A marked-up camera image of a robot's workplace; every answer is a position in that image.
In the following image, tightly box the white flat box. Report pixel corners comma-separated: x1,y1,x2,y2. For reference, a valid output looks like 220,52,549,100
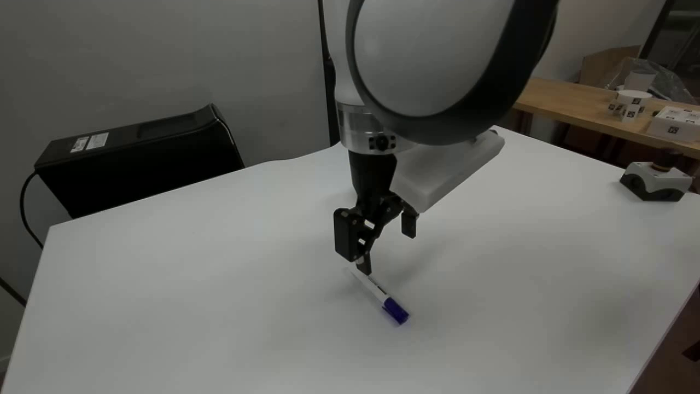
644,104,700,144

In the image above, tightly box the black box power cable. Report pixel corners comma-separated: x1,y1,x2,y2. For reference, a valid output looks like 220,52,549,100
17,168,48,252

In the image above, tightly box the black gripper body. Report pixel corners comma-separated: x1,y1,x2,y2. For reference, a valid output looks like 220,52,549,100
345,149,402,220

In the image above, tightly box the blue capped white marker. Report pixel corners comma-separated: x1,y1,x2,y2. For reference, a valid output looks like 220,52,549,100
353,264,411,327

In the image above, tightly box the wooden side table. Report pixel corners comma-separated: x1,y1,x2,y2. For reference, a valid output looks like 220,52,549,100
511,73,700,159

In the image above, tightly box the brown cardboard box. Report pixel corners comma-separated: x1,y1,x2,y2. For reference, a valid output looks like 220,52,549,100
578,44,663,92

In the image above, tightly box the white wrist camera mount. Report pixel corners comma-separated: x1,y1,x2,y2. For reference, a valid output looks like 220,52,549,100
397,126,507,215

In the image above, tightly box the black computer box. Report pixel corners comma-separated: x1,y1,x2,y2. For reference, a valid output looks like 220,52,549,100
32,102,248,218

